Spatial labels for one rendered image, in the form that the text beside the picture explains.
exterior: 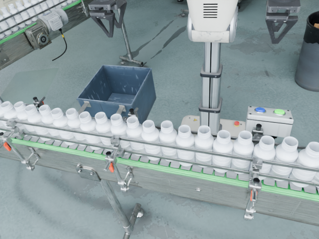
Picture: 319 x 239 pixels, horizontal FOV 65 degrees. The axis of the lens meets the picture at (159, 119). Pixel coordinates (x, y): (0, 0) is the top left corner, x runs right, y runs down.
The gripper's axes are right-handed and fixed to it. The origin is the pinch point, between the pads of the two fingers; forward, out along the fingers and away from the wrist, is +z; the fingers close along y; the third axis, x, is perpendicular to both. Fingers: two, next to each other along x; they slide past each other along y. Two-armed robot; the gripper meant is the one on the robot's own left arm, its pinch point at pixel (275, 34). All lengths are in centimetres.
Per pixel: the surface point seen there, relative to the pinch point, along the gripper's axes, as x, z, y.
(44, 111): 73, 24, -17
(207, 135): 14.2, 24.0, -16.6
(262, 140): -1.3, 24.9, -14.8
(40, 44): 157, 51, 72
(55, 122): 69, 27, -19
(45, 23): 153, 40, 83
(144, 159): 36, 40, -19
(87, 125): 56, 27, -18
